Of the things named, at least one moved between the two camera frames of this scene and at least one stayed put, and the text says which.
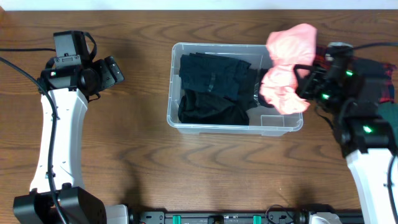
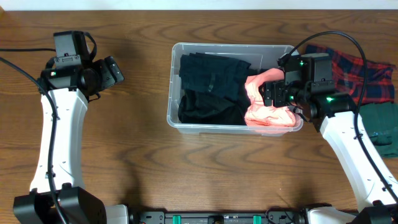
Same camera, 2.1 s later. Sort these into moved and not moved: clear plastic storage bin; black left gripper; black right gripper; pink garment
Moved: black right gripper; pink garment
Not moved: black left gripper; clear plastic storage bin
